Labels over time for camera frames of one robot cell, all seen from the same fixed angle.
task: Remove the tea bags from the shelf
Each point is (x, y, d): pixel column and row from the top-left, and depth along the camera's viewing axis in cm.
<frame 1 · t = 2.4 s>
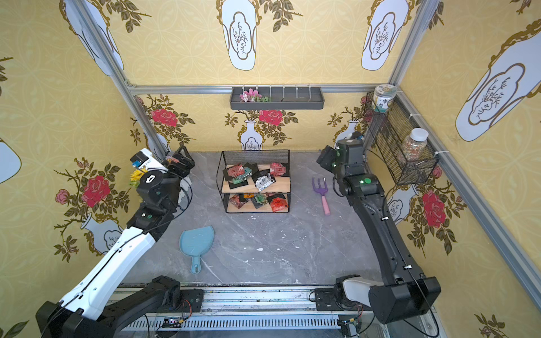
left hand: (169, 155, 70), fingers open
right hand: (336, 153, 74), fingers open
purple garden fork pink handle: (322, 191, 106), on the table
light blue leaf-shaped tray: (195, 242, 90), on the table

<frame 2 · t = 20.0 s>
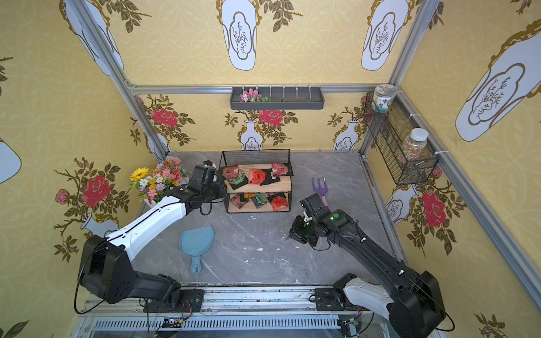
left hand: (218, 185, 87), fingers open
right hand: (290, 230, 79), fingers closed
the named things where they were.

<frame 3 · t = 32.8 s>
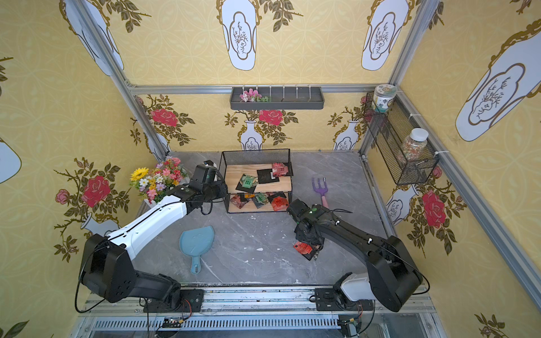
left hand: (218, 185, 87), fingers open
right hand: (308, 236, 85), fingers closed
the named things where they were.

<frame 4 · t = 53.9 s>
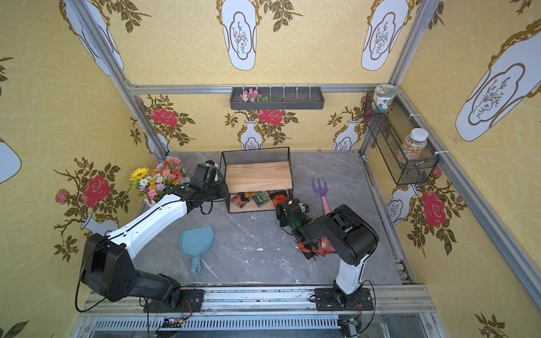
left hand: (219, 186, 87), fingers closed
right hand: (277, 199, 96), fingers closed
the named things where they were.

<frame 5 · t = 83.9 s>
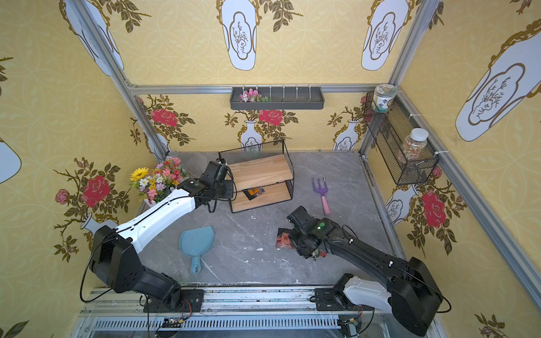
left hand: (221, 186, 86), fingers closed
right hand: (289, 237, 82), fingers open
lower shelf dark red bag: (284, 241, 89), on the table
the other named things where they were.

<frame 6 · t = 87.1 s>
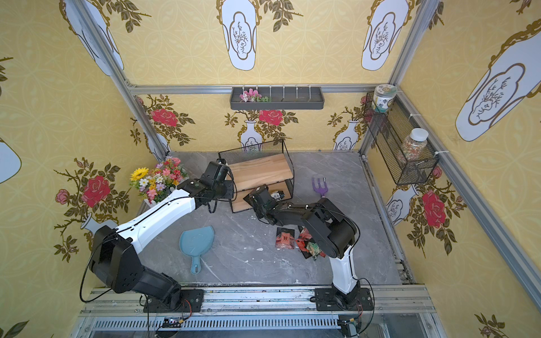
left hand: (221, 186, 86), fingers closed
right hand: (254, 193, 97), fingers closed
the named things where they were.

